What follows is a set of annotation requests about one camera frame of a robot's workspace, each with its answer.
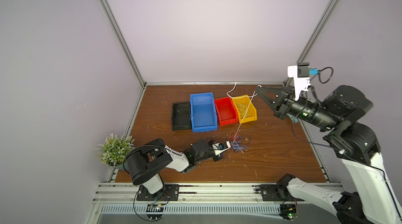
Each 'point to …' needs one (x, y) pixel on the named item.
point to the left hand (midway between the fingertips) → (230, 146)
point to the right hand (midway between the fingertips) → (261, 85)
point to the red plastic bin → (226, 111)
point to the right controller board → (289, 212)
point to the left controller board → (154, 211)
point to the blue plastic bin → (203, 112)
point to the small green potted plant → (113, 151)
